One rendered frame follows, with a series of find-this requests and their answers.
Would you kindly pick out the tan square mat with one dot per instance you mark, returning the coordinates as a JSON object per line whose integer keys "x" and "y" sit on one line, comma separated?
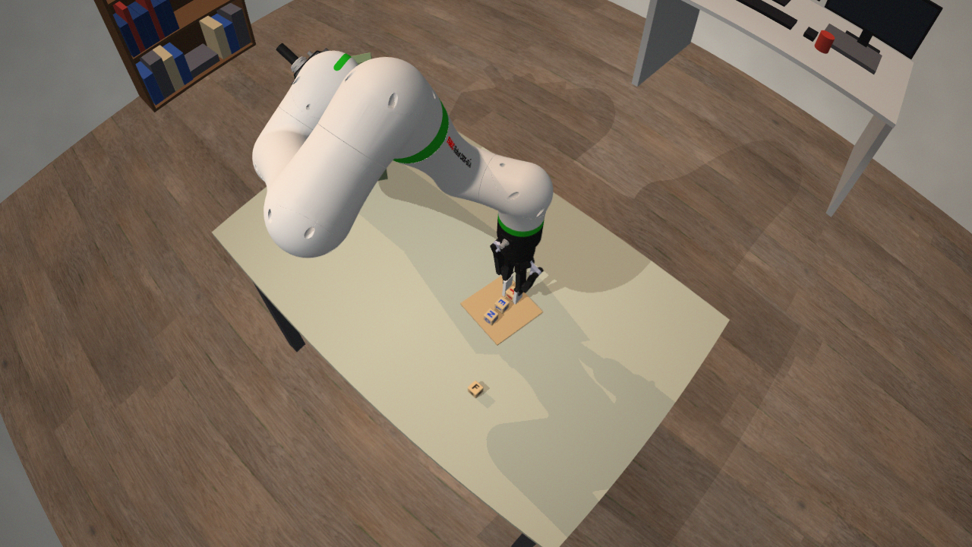
{"x": 513, "y": 319}

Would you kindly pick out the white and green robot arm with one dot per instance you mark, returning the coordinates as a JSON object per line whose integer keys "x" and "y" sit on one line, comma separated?
{"x": 371, "y": 113}

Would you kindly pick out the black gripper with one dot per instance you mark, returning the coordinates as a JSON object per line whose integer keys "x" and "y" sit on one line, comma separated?
{"x": 505, "y": 260}

